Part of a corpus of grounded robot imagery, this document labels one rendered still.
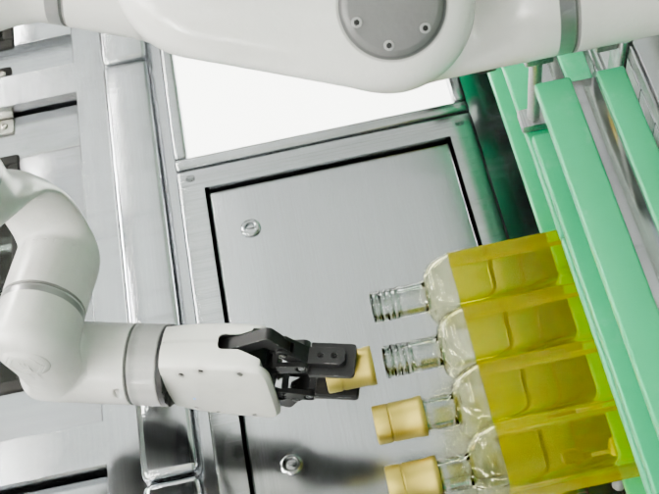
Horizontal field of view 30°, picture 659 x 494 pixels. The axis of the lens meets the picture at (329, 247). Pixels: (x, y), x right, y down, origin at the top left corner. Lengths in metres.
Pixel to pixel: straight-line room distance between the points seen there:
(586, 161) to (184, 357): 0.38
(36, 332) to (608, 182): 0.49
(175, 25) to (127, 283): 0.70
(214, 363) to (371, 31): 0.47
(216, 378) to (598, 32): 0.48
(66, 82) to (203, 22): 0.90
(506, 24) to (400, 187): 0.61
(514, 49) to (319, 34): 0.15
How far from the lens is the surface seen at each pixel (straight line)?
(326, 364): 1.07
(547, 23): 0.75
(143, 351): 1.10
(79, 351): 1.10
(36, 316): 1.05
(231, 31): 0.67
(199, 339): 1.08
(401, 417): 1.06
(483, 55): 0.77
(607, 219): 1.01
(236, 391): 1.09
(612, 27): 0.77
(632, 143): 1.06
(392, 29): 0.66
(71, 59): 1.61
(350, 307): 1.28
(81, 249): 1.10
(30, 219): 1.10
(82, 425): 1.30
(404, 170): 1.37
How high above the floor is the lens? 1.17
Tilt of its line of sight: level
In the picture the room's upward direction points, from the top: 102 degrees counter-clockwise
